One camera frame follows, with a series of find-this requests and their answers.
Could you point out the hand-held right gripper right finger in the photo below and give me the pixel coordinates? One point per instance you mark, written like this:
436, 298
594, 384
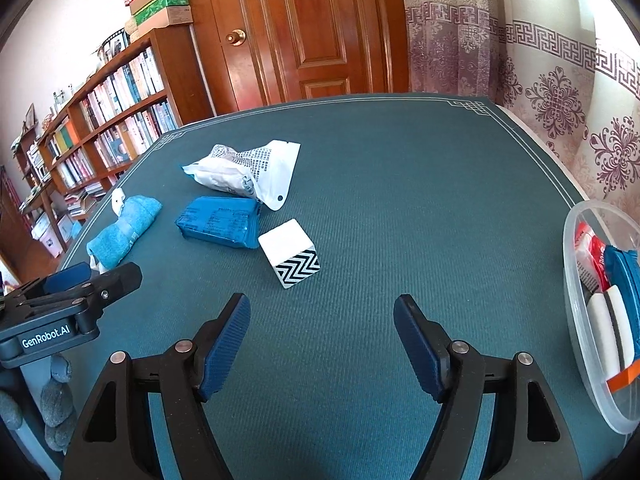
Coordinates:
420, 350

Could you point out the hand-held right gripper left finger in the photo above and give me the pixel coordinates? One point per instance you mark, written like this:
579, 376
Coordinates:
225, 350

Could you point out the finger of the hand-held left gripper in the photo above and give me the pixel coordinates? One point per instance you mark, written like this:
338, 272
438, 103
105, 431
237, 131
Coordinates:
116, 280
65, 280

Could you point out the clear plastic container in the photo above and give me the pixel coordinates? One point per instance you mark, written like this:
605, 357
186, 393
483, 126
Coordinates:
585, 360

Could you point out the white sponge pad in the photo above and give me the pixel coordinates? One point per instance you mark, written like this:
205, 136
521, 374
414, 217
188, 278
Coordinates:
602, 320

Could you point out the red and white glue packet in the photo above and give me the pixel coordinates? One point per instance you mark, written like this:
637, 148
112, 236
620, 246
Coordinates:
594, 255

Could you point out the blue plastic packet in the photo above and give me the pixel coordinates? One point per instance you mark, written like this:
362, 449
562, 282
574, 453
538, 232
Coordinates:
220, 220
627, 270

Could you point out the person's left hand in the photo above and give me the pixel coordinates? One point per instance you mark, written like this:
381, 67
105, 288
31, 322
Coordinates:
57, 400

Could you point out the white storage box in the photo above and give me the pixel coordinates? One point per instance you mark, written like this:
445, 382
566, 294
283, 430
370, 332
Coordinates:
47, 232

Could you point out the blue rolled towel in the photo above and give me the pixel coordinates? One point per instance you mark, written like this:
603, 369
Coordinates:
125, 227

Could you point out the white cube with zigzag print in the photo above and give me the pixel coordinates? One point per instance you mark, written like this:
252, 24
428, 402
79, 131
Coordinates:
287, 245

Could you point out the white printed plastic bag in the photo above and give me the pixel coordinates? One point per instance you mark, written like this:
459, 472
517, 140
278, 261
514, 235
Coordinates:
240, 170

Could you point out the teal table cover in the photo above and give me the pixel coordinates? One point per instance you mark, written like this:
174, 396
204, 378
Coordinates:
400, 185

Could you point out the rows of books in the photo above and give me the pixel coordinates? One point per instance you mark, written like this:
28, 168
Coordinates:
115, 105

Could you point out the wooden bookshelf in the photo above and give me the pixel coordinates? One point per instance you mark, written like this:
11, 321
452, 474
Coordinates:
170, 65

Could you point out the woven beige basket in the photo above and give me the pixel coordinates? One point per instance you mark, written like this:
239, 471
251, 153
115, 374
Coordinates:
131, 27

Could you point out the green and tan cardboard box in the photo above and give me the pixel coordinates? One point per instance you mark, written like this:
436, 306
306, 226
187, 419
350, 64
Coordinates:
162, 16

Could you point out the brass door knob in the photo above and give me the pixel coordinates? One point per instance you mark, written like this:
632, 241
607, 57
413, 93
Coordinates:
235, 38

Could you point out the flat green patterned box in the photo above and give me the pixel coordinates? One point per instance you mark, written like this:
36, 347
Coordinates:
160, 2

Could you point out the patterned purple white curtain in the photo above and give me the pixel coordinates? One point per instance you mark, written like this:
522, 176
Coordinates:
565, 100
450, 35

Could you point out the brown wooden door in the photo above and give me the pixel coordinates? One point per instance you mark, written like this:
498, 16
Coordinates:
310, 30

